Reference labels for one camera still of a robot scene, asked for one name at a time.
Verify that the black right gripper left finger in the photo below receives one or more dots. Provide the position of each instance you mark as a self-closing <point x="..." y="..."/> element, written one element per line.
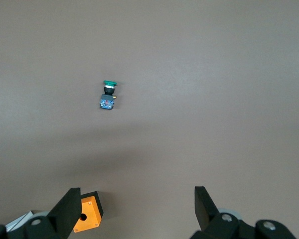
<point x="57" y="219"/>

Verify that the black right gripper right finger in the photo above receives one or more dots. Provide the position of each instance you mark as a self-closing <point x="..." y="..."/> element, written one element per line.
<point x="209" y="216"/>

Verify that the green push button switch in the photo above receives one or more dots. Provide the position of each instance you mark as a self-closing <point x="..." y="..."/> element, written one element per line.
<point x="107" y="99"/>

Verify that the orange button enclosure box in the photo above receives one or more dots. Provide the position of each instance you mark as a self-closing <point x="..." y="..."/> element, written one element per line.
<point x="91" y="211"/>

